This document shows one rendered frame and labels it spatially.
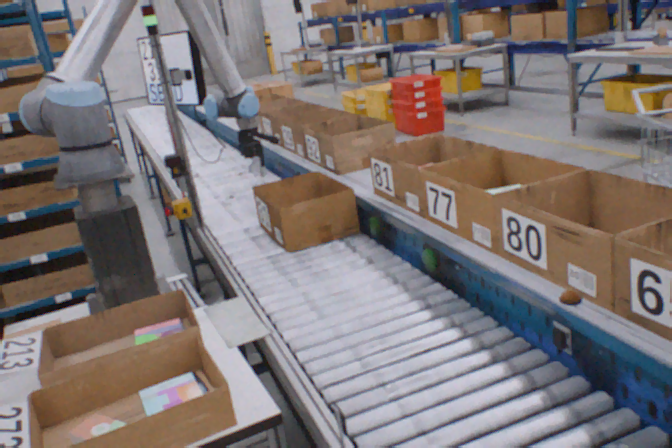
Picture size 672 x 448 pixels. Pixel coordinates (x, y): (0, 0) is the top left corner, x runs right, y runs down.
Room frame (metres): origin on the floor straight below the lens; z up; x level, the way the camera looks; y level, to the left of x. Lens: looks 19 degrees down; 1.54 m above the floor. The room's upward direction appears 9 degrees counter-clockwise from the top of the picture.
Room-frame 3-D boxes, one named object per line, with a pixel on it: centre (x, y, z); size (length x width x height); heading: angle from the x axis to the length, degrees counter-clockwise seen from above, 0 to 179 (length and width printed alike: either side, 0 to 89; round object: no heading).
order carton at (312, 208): (2.37, 0.11, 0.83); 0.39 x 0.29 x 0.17; 19
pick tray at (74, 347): (1.52, 0.60, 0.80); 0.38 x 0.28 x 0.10; 109
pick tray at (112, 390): (1.21, 0.50, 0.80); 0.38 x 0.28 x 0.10; 114
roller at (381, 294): (1.67, -0.02, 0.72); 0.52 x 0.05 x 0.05; 108
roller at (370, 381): (1.30, -0.14, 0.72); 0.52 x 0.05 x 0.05; 108
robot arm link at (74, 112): (1.94, 0.70, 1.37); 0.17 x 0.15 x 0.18; 44
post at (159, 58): (2.65, 0.59, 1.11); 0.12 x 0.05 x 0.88; 18
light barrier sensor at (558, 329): (1.19, -0.43, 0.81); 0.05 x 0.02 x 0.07; 18
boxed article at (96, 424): (1.16, 0.56, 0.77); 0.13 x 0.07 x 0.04; 53
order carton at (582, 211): (1.36, -0.60, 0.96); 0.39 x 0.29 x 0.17; 18
